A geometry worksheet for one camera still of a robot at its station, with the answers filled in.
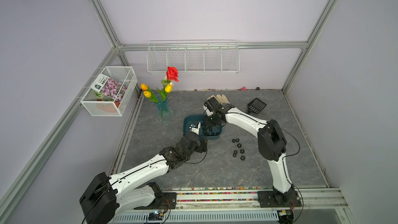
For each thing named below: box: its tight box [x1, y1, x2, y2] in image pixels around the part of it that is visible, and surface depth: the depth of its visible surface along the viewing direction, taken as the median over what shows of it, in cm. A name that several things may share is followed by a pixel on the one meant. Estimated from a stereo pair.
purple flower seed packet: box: [90, 73, 129, 103], surface depth 75 cm
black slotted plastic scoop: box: [247, 97, 267, 115], surface depth 113 cm
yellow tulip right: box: [164, 84, 173, 93], surface depth 84 cm
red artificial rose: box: [166, 66, 180, 82], surface depth 78 cm
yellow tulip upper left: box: [140, 83, 149, 91], surface depth 83 cm
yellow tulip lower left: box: [143, 90, 152, 98], surface depth 80 cm
